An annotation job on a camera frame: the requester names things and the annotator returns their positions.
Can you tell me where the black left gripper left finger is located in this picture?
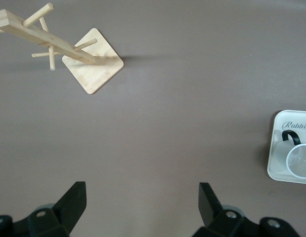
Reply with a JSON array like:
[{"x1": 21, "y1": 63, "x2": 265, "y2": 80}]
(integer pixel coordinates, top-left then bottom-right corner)
[{"x1": 0, "y1": 181, "x2": 87, "y2": 237}]

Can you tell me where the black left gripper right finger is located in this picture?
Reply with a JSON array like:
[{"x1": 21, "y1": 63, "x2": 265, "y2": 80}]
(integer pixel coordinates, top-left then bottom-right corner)
[{"x1": 192, "y1": 182, "x2": 303, "y2": 237}]

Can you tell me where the white smiley mug black handle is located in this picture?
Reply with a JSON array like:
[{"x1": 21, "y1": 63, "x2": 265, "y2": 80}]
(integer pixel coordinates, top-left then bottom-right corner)
[{"x1": 273, "y1": 130, "x2": 306, "y2": 180}]

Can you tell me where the beige rabbit print tray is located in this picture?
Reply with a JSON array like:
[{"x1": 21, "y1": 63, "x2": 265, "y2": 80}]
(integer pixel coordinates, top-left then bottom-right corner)
[{"x1": 266, "y1": 110, "x2": 306, "y2": 185}]

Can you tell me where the brown table mat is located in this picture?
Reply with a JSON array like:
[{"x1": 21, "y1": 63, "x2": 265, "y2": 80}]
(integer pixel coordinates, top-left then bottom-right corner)
[{"x1": 0, "y1": 0, "x2": 306, "y2": 237}]

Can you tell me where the wooden mug tree stand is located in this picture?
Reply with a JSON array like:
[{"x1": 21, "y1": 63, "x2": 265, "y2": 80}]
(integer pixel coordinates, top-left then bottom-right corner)
[{"x1": 0, "y1": 2, "x2": 125, "y2": 95}]

